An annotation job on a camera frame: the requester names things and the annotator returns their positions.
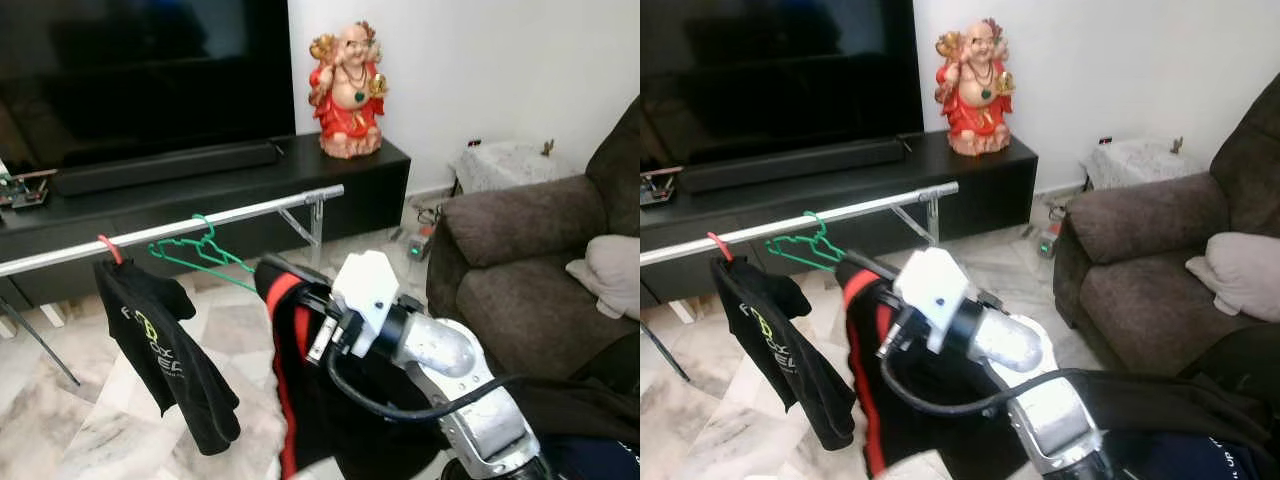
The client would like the black red striped garment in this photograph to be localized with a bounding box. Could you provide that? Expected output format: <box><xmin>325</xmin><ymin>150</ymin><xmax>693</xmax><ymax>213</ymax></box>
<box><xmin>253</xmin><ymin>255</ymin><xmax>451</xmax><ymax>480</ymax></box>
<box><xmin>835</xmin><ymin>250</ymin><xmax>1031</xmax><ymax>480</ymax></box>

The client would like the green plastic hanger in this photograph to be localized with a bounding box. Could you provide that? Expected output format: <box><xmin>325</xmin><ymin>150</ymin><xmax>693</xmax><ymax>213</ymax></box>
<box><xmin>765</xmin><ymin>210</ymin><xmax>851</xmax><ymax>273</ymax></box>
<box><xmin>148</xmin><ymin>214</ymin><xmax>259</xmax><ymax>293</ymax></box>

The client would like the silver metal clothes rack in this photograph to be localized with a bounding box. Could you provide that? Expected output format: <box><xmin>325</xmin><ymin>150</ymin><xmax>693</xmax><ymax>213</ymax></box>
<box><xmin>0</xmin><ymin>184</ymin><xmax>346</xmax><ymax>387</ymax></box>
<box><xmin>640</xmin><ymin>181</ymin><xmax>961</xmax><ymax>383</ymax></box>

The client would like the black printed shirt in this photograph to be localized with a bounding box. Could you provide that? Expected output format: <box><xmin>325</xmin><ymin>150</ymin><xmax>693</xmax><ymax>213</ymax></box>
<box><xmin>708</xmin><ymin>255</ymin><xmax>857</xmax><ymax>451</ymax></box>
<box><xmin>93</xmin><ymin>258</ymin><xmax>242</xmax><ymax>456</ymax></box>

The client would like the black TV console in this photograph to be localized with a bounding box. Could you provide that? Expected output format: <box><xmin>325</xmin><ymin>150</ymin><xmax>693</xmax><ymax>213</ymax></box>
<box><xmin>0</xmin><ymin>135</ymin><xmax>412</xmax><ymax>309</ymax></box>
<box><xmin>640</xmin><ymin>130</ymin><xmax>1039</xmax><ymax>306</ymax></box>

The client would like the black soundbar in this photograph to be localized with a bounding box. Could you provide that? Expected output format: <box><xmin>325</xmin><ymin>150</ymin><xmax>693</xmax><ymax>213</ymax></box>
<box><xmin>52</xmin><ymin>140</ymin><xmax>283</xmax><ymax>197</ymax></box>
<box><xmin>678</xmin><ymin>135</ymin><xmax>909</xmax><ymax>194</ymax></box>

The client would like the brown fabric sofa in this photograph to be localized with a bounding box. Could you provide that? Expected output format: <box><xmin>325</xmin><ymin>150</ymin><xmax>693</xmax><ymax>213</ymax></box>
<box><xmin>425</xmin><ymin>95</ymin><xmax>641</xmax><ymax>381</ymax></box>
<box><xmin>1052</xmin><ymin>72</ymin><xmax>1280</xmax><ymax>376</ymax></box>

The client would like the red laughing Buddha statue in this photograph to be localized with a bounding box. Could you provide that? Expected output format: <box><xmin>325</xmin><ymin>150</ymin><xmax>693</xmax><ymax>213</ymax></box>
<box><xmin>308</xmin><ymin>20</ymin><xmax>389</xmax><ymax>159</ymax></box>
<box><xmin>935</xmin><ymin>17</ymin><xmax>1016</xmax><ymax>157</ymax></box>

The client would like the white lace covered side table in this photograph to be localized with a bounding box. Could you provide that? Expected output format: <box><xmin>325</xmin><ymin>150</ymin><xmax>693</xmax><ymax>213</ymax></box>
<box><xmin>450</xmin><ymin>140</ymin><xmax>581</xmax><ymax>196</ymax></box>
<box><xmin>1078</xmin><ymin>137</ymin><xmax>1216</xmax><ymax>191</ymax></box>

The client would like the black television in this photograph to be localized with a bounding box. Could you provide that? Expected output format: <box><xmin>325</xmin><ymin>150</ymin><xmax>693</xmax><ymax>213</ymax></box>
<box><xmin>0</xmin><ymin>0</ymin><xmax>297</xmax><ymax>171</ymax></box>
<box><xmin>640</xmin><ymin>0</ymin><xmax>923</xmax><ymax>166</ymax></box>

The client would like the beige pillow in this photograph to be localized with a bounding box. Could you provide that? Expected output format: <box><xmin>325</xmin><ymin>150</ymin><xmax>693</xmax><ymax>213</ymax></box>
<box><xmin>565</xmin><ymin>234</ymin><xmax>641</xmax><ymax>321</ymax></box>
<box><xmin>1186</xmin><ymin>232</ymin><xmax>1280</xmax><ymax>323</ymax></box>

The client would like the dark clothes pile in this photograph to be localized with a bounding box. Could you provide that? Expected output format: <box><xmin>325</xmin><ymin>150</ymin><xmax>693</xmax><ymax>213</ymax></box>
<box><xmin>500</xmin><ymin>330</ymin><xmax>641</xmax><ymax>446</ymax></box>
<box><xmin>1085</xmin><ymin>325</ymin><xmax>1280</xmax><ymax>446</ymax></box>

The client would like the dark blue printed garment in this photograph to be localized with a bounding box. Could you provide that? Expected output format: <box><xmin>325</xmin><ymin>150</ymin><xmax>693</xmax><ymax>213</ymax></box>
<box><xmin>1130</xmin><ymin>430</ymin><xmax>1280</xmax><ymax>480</ymax></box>
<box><xmin>540</xmin><ymin>435</ymin><xmax>641</xmax><ymax>480</ymax></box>

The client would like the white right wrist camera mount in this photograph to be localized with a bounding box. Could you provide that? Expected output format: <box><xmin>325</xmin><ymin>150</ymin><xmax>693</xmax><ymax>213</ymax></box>
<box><xmin>330</xmin><ymin>250</ymin><xmax>403</xmax><ymax>356</ymax></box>
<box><xmin>893</xmin><ymin>247</ymin><xmax>971</xmax><ymax>353</ymax></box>

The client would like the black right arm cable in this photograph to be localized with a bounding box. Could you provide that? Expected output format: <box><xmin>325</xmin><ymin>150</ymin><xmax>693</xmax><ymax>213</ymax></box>
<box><xmin>880</xmin><ymin>355</ymin><xmax>1101</xmax><ymax>416</ymax></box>
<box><xmin>325</xmin><ymin>350</ymin><xmax>531</xmax><ymax>421</ymax></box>

